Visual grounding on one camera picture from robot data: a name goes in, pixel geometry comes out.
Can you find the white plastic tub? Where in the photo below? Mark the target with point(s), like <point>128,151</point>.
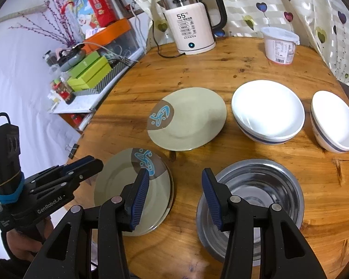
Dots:
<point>280,44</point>

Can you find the large white blue-striped bowl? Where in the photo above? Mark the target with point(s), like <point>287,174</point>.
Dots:
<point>267,112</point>

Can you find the purple dried branches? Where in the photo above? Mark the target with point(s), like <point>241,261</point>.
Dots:
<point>59,26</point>

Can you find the green gift box top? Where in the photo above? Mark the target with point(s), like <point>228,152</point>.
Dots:
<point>84,64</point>

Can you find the orange lid storage box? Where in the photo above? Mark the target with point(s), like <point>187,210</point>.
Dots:
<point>118,39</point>

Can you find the black binder clip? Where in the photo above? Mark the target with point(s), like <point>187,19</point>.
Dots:
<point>71,150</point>

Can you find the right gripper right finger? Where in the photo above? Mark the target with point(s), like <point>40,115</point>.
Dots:
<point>284,253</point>

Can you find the heart pattern curtain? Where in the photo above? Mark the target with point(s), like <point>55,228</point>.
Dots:
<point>320,24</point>

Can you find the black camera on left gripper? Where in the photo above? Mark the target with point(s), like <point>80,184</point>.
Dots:
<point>11,175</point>

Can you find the beige fish plate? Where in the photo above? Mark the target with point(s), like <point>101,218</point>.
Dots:
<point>166,185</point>
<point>186,119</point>

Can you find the grey handheld device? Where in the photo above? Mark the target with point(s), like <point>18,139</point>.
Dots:
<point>70,58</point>

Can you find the white electric kettle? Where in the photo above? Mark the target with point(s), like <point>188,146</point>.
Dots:
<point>191,25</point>

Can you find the chevron pattern tray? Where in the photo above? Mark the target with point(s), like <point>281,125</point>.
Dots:
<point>116,69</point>

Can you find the white shelf board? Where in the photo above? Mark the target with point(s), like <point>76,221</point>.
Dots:
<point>84,103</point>

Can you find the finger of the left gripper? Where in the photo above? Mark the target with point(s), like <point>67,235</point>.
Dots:
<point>59,171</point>
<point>79,174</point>

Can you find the lime green gift box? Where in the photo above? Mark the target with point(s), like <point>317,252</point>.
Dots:
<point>92,76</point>

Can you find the small white blue-striped bowl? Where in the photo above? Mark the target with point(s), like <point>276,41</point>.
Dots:
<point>329,116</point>

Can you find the stainless steel bowl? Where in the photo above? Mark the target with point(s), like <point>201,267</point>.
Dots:
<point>260,182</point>

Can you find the person's left hand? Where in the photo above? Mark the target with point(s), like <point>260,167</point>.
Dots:
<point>22,246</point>

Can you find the red snack bag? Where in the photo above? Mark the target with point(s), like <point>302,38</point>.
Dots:
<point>104,12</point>

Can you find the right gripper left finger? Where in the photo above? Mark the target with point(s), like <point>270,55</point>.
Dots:
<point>88,243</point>

